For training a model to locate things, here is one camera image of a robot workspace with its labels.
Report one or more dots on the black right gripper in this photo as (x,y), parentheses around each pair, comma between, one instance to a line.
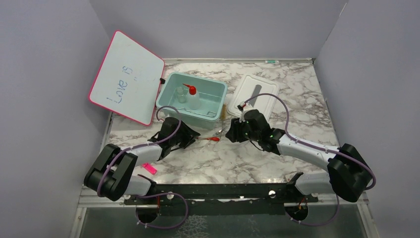
(234,134)

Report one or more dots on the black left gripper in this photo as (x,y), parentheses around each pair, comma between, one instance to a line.
(189,135)

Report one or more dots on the white squeeze bottle red nozzle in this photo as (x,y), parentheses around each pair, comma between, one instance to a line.
(193,97)

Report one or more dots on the small clear glass jar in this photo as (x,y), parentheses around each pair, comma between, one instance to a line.
(181,97)

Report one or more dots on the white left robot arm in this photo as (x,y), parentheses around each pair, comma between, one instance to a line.
(111,174)

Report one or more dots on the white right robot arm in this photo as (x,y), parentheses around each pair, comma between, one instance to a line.
(345,173)

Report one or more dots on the red plastic dropper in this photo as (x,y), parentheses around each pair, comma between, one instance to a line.
(216,139)

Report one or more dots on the teal plastic bin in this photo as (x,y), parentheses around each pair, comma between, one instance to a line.
(212,94)

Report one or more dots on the white plastic bin lid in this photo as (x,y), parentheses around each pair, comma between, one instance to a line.
(248,87)

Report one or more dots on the pink highlighter marker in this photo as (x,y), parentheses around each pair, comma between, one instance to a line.
(149,168)

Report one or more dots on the pink framed whiteboard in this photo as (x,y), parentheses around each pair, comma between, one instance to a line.
(128,80)

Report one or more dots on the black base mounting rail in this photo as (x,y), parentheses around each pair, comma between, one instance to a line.
(219,199)

